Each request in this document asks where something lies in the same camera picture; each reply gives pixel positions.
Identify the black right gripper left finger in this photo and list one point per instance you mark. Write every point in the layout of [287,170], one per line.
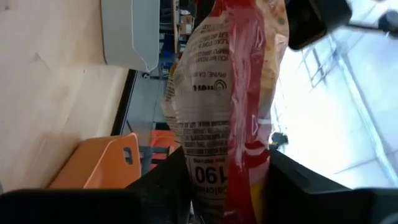
[93,208]

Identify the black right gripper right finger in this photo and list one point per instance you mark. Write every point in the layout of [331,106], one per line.
[311,205]

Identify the red roast beef ramen pack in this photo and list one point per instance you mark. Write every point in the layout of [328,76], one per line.
[211,93]

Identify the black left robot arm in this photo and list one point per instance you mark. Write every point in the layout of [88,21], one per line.
[314,21]

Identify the orange plastic bin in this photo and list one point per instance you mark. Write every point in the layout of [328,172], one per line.
[99,165]

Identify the light grey plastic bin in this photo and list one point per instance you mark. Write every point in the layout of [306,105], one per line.
[130,31]

